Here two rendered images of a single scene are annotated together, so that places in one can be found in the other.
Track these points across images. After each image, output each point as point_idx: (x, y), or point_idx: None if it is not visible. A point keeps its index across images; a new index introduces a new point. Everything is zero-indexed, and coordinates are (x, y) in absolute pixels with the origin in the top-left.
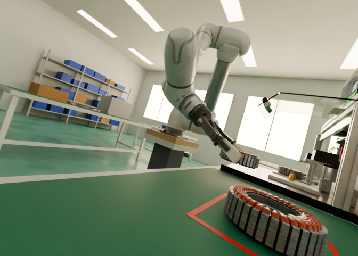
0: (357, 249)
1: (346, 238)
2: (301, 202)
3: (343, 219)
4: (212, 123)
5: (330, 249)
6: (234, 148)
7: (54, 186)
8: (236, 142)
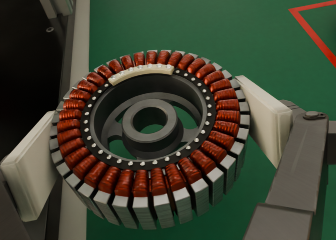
0: (252, 0)
1: (226, 6)
2: (72, 60)
3: (75, 19)
4: (310, 233)
5: (316, 8)
6: (258, 86)
7: None
8: None
